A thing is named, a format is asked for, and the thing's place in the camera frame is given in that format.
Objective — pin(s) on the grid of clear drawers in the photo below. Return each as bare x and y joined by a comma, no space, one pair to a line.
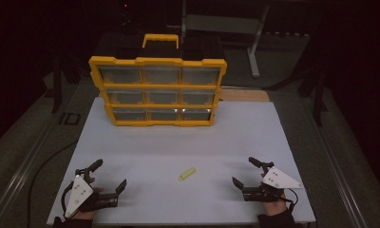
161,75

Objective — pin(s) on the wooden board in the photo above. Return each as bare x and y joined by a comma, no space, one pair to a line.
245,95

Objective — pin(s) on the aluminium rail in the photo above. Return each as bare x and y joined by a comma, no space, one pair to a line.
340,177
17,186

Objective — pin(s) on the light green plastic stick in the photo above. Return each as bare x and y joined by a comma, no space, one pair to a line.
187,174

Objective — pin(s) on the clear plastic drawer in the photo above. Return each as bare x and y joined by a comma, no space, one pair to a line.
129,114

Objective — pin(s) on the person's right hand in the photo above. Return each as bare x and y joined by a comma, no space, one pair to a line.
273,207

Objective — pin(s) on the grey metal stand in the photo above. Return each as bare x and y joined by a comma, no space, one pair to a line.
242,25

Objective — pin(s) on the black stand post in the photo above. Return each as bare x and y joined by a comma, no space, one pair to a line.
319,101
56,85

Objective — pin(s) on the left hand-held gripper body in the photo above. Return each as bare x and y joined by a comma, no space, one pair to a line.
79,194

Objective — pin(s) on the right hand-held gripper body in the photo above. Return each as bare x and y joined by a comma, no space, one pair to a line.
278,180

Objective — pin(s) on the person's left hand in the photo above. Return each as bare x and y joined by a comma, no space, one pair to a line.
98,190

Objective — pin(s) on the yellow and black organizer cabinet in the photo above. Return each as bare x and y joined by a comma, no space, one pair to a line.
159,86

